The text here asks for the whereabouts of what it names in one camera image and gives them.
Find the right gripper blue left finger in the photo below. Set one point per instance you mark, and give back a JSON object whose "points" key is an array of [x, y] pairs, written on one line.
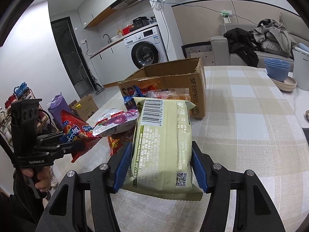
{"points": [[66, 209]]}

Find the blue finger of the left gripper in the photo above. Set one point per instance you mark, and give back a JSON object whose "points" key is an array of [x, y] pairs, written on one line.
{"points": [[70, 147]]}

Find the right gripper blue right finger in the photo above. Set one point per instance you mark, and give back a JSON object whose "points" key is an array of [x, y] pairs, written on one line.
{"points": [[255, 211]]}

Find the red cone snack bag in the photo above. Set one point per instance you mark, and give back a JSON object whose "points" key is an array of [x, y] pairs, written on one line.
{"points": [[76, 129]]}

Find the purple grape candy bag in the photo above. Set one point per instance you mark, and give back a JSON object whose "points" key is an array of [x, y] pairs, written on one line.
{"points": [[115, 121]]}

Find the green cracker package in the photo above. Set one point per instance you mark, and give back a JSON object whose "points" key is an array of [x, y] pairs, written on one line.
{"points": [[162, 151]]}

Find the orange bread clear bag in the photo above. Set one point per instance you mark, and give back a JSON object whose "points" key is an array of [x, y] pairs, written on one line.
{"points": [[170, 94]]}

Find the red Oreo pack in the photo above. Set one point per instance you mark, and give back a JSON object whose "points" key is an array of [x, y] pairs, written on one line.
{"points": [[116, 141]]}

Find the blue Oreo cookie pack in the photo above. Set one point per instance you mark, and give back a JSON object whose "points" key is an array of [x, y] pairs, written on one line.
{"points": [[129, 100]]}

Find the person's left hand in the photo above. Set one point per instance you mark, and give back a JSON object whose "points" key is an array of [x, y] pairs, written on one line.
{"points": [[43, 176]]}

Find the small cardboard box on floor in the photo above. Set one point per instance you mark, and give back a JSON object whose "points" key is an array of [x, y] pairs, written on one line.
{"points": [[84, 108]]}

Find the purple trash bag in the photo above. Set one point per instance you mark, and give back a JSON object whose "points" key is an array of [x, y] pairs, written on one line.
{"points": [[58, 104]]}

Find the white kitchen cabinets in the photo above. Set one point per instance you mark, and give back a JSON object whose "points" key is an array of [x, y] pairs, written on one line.
{"points": [[114, 64]]}

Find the white washing machine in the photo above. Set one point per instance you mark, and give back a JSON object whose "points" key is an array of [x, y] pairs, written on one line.
{"points": [[146, 47]]}

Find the beige plates stack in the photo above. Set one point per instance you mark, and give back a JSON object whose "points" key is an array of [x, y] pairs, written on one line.
{"points": [[288, 85]]}

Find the SF cardboard box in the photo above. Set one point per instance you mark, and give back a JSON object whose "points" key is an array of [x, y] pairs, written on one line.
{"points": [[185, 73]]}

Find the blue bowls stack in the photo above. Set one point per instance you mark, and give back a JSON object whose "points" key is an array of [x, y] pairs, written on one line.
{"points": [[277, 69]]}

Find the white electric kettle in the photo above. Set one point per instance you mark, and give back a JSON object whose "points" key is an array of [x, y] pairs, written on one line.
{"points": [[301, 68]]}

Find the black jacket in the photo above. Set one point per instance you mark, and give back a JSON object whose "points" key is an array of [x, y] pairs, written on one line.
{"points": [[240, 43]]}

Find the grey jacket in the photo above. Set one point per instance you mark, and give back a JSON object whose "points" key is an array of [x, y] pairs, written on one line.
{"points": [[273, 37]]}

